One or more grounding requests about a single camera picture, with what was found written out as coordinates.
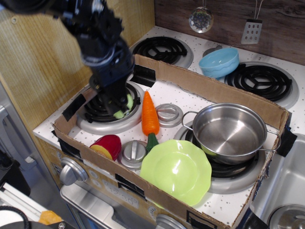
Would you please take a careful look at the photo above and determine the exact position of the light green toy broccoli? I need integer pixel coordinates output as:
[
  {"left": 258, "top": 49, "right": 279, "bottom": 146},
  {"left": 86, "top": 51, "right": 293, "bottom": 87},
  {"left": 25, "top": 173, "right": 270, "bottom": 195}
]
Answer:
[{"left": 113, "top": 94, "right": 134, "bottom": 119}]

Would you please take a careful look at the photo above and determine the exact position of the black front right burner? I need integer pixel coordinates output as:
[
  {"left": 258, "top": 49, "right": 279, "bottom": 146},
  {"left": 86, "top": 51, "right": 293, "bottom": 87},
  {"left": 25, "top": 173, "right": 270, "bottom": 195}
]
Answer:
[{"left": 173, "top": 120, "right": 266, "bottom": 194}]

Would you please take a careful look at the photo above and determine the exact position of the silver toy sink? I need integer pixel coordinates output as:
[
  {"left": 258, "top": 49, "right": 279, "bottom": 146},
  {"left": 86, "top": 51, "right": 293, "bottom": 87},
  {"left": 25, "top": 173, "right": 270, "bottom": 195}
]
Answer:
[{"left": 250, "top": 134, "right": 305, "bottom": 229}]

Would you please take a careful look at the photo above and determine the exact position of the silver oven knob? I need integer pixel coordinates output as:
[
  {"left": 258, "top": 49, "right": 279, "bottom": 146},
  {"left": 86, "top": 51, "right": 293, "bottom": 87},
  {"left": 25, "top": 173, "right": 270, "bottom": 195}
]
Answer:
[
  {"left": 60, "top": 157, "right": 89, "bottom": 186},
  {"left": 156, "top": 214, "right": 186, "bottom": 229}
]

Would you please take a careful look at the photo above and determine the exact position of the silver stove knob centre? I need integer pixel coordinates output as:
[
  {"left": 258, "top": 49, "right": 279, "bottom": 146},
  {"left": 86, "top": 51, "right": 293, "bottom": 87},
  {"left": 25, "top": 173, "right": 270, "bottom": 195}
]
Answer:
[{"left": 156, "top": 104, "right": 183, "bottom": 128}]

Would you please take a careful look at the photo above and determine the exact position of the black burner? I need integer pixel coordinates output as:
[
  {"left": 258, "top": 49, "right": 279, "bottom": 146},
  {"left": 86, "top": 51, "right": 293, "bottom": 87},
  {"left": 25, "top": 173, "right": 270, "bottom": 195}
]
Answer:
[
  {"left": 173, "top": 120, "right": 266, "bottom": 194},
  {"left": 223, "top": 62, "right": 299, "bottom": 109},
  {"left": 130, "top": 36, "right": 193, "bottom": 69},
  {"left": 77, "top": 81, "right": 144, "bottom": 135}
]

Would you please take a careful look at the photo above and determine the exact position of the black back left burner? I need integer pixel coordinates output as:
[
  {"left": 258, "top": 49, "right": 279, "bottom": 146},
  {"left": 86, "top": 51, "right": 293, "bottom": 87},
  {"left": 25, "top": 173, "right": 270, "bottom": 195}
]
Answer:
[{"left": 130, "top": 36, "right": 193, "bottom": 69}]

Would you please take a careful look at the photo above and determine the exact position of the light green plastic plate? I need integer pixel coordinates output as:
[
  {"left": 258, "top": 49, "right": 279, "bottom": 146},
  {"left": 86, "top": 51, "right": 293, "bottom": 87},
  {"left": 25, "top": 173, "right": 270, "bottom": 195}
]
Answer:
[{"left": 140, "top": 140, "right": 212, "bottom": 207}]

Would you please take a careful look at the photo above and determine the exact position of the hanging metal spatula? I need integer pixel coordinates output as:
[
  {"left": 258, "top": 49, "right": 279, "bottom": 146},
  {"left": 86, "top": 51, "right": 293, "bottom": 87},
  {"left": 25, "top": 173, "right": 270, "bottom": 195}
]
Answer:
[{"left": 241, "top": 0, "right": 264, "bottom": 45}]

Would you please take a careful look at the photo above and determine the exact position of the black cable bottom left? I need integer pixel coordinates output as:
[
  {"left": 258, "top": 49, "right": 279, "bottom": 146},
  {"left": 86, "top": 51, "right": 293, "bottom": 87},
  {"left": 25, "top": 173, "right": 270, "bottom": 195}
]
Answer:
[{"left": 0, "top": 205, "right": 31, "bottom": 229}]

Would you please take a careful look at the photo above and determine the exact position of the hanging metal strainer spoon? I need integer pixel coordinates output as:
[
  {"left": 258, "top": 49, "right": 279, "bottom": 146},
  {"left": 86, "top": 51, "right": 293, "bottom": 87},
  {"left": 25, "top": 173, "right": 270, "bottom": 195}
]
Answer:
[{"left": 189, "top": 0, "right": 214, "bottom": 33}]

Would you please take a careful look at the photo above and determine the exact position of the orange object bottom left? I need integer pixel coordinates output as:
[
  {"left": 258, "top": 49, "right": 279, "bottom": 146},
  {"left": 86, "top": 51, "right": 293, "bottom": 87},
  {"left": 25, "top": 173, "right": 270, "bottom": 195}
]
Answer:
[{"left": 38, "top": 210, "right": 62, "bottom": 225}]

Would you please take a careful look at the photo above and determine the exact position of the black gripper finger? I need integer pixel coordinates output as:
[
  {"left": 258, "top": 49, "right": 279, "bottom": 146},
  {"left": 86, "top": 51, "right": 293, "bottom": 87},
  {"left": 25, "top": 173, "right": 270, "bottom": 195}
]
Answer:
[
  {"left": 118, "top": 95, "right": 133, "bottom": 115},
  {"left": 99, "top": 92, "right": 119, "bottom": 117}
]

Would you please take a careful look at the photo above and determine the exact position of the brown cardboard fence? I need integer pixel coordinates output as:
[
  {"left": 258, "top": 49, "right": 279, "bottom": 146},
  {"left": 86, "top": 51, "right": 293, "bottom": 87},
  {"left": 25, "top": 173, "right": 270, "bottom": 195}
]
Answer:
[{"left": 53, "top": 54, "right": 289, "bottom": 229}]

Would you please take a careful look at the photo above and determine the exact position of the silver stove knob front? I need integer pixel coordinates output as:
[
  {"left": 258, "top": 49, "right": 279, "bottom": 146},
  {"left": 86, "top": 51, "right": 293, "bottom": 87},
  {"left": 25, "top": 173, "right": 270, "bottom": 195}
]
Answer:
[{"left": 117, "top": 140, "right": 147, "bottom": 171}]

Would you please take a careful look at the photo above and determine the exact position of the stainless steel pot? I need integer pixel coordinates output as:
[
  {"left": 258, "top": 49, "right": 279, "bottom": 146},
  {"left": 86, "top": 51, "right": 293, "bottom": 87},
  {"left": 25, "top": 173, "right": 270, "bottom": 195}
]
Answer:
[{"left": 189, "top": 103, "right": 269, "bottom": 165}]

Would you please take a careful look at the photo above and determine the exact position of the silver stove knob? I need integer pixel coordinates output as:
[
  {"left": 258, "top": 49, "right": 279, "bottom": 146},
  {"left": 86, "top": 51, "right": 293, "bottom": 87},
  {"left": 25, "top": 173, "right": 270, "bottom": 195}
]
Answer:
[
  {"left": 117, "top": 140, "right": 147, "bottom": 171},
  {"left": 156, "top": 104, "right": 183, "bottom": 128}
]

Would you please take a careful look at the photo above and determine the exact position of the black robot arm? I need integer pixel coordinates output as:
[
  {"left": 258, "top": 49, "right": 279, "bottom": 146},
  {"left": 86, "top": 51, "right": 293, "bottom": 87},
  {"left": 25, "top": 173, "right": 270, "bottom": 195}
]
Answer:
[{"left": 0, "top": 0, "right": 135, "bottom": 119}]

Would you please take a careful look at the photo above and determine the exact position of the light blue plastic bowl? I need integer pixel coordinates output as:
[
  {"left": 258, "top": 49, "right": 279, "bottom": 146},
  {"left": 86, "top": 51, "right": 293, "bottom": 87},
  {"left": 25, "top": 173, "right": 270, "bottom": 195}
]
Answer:
[{"left": 199, "top": 48, "right": 240, "bottom": 78}]

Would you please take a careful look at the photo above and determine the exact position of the silver oven door handle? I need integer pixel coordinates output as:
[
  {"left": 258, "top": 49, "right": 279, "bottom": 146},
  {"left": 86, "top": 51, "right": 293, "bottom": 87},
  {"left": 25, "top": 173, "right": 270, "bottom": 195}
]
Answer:
[{"left": 61, "top": 184, "right": 124, "bottom": 229}]

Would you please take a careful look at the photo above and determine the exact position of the black front left burner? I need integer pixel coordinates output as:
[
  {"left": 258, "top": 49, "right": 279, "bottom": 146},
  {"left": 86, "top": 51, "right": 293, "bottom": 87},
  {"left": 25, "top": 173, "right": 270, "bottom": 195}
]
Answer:
[{"left": 77, "top": 81, "right": 144, "bottom": 135}]

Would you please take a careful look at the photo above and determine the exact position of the silver oven knob left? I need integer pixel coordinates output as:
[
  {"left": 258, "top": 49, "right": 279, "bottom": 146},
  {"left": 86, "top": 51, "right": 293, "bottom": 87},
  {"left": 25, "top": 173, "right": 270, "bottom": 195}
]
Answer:
[{"left": 60, "top": 157, "right": 89, "bottom": 186}]

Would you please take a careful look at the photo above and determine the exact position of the orange toy carrot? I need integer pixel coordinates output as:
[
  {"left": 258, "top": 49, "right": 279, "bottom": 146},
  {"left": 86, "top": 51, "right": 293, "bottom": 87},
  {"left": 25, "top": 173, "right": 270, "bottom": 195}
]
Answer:
[{"left": 142, "top": 91, "right": 160, "bottom": 153}]

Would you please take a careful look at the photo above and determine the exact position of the black back right burner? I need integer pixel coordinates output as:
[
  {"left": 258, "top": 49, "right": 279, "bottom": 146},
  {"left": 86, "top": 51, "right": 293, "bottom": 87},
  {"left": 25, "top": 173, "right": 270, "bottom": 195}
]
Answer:
[{"left": 223, "top": 62, "right": 299, "bottom": 109}]

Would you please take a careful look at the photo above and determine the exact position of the silver oven knob right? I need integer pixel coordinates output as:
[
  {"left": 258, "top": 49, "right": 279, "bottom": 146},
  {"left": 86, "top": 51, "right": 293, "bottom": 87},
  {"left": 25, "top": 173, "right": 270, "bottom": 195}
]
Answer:
[{"left": 156, "top": 214, "right": 186, "bottom": 229}]

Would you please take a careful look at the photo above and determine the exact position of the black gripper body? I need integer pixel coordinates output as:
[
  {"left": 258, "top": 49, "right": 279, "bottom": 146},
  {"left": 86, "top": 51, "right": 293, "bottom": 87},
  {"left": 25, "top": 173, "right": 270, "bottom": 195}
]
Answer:
[{"left": 82, "top": 40, "right": 134, "bottom": 105}]

